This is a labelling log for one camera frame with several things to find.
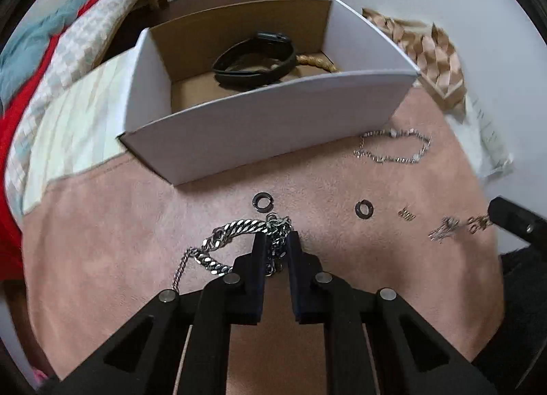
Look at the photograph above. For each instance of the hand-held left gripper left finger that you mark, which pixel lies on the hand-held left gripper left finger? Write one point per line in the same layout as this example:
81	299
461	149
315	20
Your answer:
259	249

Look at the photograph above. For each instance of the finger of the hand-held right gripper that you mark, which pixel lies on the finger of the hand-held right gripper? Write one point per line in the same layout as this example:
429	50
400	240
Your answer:
513	215

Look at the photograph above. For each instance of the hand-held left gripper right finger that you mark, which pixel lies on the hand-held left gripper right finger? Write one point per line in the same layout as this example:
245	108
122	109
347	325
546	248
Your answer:
295	249

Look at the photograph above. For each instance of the white cardboard box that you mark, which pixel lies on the white cardboard box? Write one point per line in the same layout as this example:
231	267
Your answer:
273	91

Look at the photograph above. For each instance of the white paper sheet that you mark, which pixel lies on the white paper sheet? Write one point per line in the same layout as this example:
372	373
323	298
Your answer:
489	138

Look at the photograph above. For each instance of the pink fleece blanket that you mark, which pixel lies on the pink fleece blanket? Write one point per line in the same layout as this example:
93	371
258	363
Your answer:
128	224

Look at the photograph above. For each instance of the cream striped pillow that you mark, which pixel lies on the cream striped pillow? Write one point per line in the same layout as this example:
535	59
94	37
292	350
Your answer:
77	121

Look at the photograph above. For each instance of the checkered beige pillow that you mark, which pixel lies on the checkered beige pillow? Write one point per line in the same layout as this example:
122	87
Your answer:
81	42

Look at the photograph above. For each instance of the red blanket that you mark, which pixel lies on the red blanket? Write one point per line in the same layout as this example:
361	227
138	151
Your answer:
17	121

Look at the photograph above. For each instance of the teal blanket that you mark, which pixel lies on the teal blanket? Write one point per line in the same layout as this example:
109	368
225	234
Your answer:
51	14

